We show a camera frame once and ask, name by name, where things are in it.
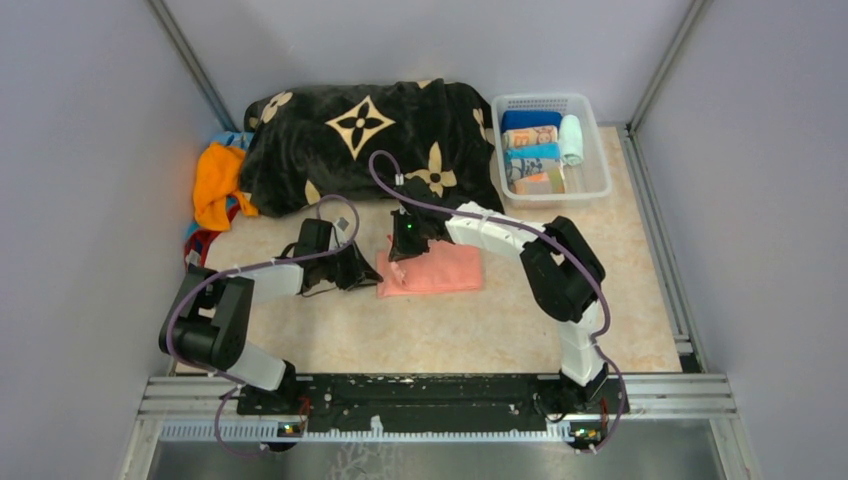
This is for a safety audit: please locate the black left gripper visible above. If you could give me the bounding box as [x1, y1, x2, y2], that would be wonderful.
[318, 240, 383, 291]

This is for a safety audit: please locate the pink panda towel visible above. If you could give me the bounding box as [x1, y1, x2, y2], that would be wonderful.
[376, 241, 484, 299]

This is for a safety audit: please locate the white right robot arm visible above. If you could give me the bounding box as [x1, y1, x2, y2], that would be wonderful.
[385, 179, 611, 412]

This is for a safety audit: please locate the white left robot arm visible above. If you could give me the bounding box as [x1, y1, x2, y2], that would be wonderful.
[158, 218, 383, 414]

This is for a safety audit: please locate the black floral blanket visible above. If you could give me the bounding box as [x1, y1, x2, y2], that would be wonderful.
[238, 79, 504, 218]

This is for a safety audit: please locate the grey patterned rolled towel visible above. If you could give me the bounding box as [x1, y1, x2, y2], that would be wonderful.
[504, 158, 563, 183]

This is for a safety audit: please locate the orange green rolled towel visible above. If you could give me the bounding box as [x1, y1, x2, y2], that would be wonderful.
[512, 168, 566, 195]

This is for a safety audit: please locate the dark blue rolled towel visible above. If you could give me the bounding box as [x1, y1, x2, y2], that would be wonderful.
[500, 110, 563, 132]

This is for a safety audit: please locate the light blue rolled towel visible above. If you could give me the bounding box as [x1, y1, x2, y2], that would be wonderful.
[504, 143, 562, 159]

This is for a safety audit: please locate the beige orange rolled towel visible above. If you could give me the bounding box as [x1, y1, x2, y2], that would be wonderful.
[502, 125, 558, 149]

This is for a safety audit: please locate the white plastic basket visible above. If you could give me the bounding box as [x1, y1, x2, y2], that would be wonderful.
[491, 93, 612, 209]

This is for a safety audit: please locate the mint white rolled towel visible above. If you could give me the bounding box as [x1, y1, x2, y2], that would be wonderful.
[558, 114, 584, 166]

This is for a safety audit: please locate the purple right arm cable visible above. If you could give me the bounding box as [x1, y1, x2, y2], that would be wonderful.
[368, 150, 628, 455]

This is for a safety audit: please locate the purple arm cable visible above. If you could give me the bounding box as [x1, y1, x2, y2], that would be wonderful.
[165, 193, 361, 460]
[368, 150, 628, 455]

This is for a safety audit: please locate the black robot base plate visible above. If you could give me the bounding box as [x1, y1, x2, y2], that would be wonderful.
[236, 374, 630, 434]

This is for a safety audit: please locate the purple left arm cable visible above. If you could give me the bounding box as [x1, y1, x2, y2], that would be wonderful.
[165, 193, 361, 460]

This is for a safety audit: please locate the white slotted cable duct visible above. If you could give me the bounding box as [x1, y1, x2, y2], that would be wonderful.
[160, 421, 576, 444]

